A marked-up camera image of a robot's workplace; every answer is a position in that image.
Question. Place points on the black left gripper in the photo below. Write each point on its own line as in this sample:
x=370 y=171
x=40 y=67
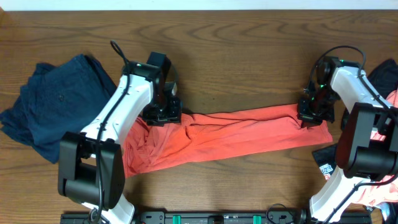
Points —
x=174 y=116

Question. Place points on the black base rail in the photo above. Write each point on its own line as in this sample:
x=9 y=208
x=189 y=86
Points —
x=274 y=216

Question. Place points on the navy blue folded garment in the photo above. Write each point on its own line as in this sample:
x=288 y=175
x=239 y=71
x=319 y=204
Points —
x=57 y=100

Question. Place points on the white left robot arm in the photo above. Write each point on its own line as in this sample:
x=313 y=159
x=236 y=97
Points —
x=90 y=169

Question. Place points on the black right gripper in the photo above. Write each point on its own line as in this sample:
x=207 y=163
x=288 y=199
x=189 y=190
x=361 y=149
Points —
x=310 y=120

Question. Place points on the red soccer t-shirt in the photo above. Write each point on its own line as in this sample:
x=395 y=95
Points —
x=209 y=137

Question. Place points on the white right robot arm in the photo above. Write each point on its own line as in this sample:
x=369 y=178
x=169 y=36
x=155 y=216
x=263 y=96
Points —
x=366 y=153

